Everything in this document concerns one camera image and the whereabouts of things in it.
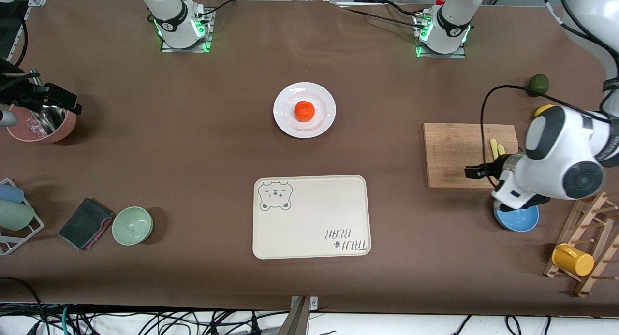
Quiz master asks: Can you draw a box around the orange mandarin fruit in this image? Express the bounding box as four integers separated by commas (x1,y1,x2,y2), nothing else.
294,101,316,122

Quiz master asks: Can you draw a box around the white round plate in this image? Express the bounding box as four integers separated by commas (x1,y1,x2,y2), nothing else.
273,82,337,139

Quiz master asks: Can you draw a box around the metal scoop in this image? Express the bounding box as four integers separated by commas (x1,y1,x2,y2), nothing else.
29,70,68,135

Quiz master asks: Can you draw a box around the pink bowl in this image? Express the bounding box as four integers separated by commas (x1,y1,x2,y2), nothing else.
6,104,77,144

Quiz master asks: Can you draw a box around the wooden cutting board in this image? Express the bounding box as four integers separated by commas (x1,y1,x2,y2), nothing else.
423,123,520,189

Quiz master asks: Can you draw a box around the blue bowl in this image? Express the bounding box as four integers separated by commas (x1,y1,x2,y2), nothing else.
494,202,540,233

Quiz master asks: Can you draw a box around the dark green avocado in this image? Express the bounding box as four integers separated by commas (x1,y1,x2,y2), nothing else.
527,74,550,98

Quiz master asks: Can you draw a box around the light blue cup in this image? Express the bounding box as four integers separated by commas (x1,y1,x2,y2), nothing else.
0,183,25,204

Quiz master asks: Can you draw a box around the wooden mug rack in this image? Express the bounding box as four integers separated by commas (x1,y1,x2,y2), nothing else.
544,191,619,298

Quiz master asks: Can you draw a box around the folded dark grey cloth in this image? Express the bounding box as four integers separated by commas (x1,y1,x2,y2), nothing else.
58,197,116,251

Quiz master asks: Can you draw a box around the pale green cup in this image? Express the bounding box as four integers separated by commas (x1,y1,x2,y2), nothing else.
0,200,35,231

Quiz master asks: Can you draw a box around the yellow mug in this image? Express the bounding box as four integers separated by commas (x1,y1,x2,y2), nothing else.
552,243,595,277

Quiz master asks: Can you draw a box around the pale green bowl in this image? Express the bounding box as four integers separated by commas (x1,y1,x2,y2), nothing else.
112,206,154,246

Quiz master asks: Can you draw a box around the cream bear print tray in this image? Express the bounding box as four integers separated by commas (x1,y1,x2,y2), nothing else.
252,175,372,260

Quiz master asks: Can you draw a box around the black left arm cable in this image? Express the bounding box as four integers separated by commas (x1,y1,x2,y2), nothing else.
480,0,619,188

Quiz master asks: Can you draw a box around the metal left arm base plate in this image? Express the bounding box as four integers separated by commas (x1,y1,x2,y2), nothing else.
413,11,467,59

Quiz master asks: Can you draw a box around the white wire cup rack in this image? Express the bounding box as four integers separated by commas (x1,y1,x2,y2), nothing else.
0,178,45,256

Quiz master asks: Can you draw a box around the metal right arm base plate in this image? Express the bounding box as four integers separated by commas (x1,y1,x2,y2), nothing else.
161,9,213,53

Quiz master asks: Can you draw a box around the black right base cable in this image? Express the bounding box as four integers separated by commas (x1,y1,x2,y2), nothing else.
193,0,237,19

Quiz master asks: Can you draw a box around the black base cable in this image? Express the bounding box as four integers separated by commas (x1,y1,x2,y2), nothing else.
343,6,428,31
193,0,237,19

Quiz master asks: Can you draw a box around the black left base cable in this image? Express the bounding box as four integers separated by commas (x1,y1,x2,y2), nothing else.
343,6,428,31

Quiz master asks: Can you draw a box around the black looped floor cable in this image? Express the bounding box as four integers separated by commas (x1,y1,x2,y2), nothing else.
0,276,46,335

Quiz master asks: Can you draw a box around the metal table edge bracket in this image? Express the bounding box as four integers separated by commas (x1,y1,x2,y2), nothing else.
278,295,320,335

